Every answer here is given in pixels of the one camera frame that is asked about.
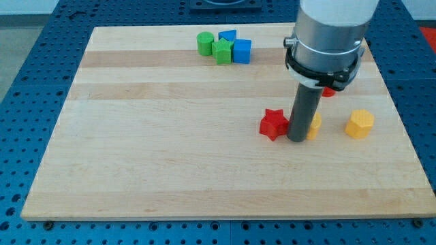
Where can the red star block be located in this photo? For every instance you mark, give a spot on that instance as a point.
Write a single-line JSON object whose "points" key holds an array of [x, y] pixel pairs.
{"points": [[273, 124]]}

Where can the light wooden board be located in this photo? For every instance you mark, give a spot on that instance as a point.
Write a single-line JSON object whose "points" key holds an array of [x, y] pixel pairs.
{"points": [[151, 130]]}

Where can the green cylinder block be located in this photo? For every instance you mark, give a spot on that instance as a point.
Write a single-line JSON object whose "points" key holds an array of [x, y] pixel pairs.
{"points": [[204, 43]]}

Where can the yellow hexagon block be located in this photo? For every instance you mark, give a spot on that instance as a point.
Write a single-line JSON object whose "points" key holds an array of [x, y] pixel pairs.
{"points": [[359, 124]]}

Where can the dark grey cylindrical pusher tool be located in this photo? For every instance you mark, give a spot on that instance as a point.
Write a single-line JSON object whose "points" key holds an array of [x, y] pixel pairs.
{"points": [[303, 111]]}

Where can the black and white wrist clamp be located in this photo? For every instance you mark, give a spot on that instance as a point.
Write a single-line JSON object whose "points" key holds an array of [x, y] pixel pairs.
{"points": [[320, 76]]}

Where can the yellow heart block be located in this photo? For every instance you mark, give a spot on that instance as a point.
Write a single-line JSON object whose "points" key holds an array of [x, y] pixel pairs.
{"points": [[314, 126]]}

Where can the red circle block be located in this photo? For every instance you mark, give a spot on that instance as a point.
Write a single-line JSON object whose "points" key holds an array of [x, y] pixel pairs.
{"points": [[328, 92]]}

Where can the blue cube block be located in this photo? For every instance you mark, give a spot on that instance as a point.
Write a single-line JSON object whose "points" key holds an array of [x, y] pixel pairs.
{"points": [[242, 51]]}

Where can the blue triangle block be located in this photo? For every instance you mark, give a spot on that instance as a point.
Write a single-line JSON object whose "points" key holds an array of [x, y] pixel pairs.
{"points": [[229, 35]]}

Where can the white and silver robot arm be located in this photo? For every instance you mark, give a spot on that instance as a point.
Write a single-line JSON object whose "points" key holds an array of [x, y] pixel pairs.
{"points": [[329, 32]]}

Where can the green star block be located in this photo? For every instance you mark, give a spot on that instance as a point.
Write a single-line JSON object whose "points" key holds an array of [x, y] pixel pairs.
{"points": [[222, 51]]}

